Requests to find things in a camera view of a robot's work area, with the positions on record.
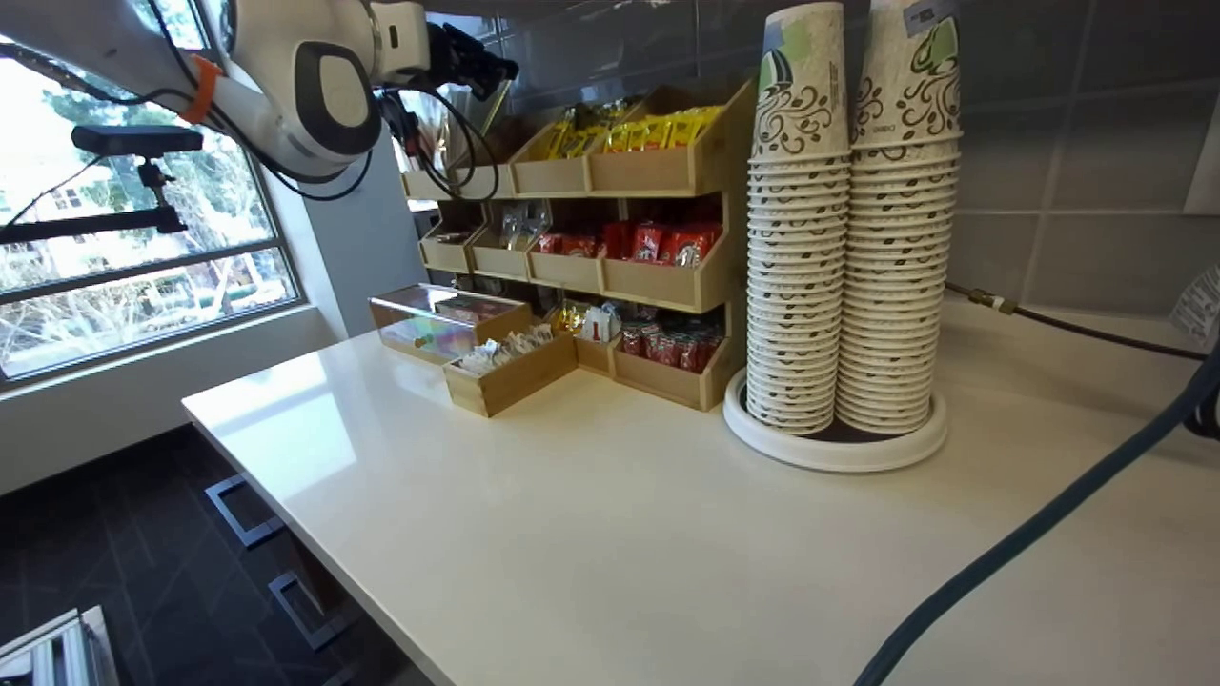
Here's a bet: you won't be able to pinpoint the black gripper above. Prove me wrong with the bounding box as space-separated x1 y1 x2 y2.
424 19 524 108

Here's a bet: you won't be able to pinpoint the thin tan straw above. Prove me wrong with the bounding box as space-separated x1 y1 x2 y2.
469 72 524 166

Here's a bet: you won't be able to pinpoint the tiered wooden condiment rack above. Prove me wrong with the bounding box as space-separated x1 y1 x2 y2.
399 81 755 415

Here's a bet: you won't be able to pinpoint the yellow packet pile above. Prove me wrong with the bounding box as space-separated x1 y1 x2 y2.
599 102 729 155
524 112 610 164

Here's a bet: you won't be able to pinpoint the clear white packet pile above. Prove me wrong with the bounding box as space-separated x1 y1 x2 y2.
497 206 546 253

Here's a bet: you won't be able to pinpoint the wooden tea box clear lid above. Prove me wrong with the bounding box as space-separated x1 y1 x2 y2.
366 277 539 370

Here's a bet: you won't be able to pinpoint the small white packet pile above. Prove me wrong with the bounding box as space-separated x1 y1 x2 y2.
577 302 629 347

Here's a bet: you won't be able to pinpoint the white packets in small box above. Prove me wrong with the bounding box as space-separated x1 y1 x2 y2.
454 324 555 382

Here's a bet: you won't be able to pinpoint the small open wooden box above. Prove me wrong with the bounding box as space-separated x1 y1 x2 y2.
440 324 583 423

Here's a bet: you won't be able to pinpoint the dark red packet pile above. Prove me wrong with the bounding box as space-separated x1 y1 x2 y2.
619 321 724 376

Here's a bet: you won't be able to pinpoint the paper cup stack blue-green print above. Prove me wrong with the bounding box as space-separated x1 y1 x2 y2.
740 0 853 437

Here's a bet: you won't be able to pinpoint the paper cup stack green print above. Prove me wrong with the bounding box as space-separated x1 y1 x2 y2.
834 0 963 443

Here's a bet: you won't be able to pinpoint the white round cup tray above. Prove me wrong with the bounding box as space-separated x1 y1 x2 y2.
722 370 952 479

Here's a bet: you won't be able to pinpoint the crumpled clear plastic bag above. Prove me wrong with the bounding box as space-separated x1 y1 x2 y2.
1168 264 1220 352

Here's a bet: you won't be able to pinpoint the orange cable strap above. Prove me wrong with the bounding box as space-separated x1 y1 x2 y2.
180 52 230 126

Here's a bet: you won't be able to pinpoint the grey floor bracket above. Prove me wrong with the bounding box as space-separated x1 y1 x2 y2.
263 569 363 654
203 473 286 554

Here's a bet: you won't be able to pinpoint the thin black wall cable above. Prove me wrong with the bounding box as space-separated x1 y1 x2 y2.
943 283 1214 366

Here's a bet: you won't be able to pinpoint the dark thick cable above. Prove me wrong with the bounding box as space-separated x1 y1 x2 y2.
853 340 1220 686

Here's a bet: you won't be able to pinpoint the white metal frame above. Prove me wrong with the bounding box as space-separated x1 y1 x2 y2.
0 601 126 686

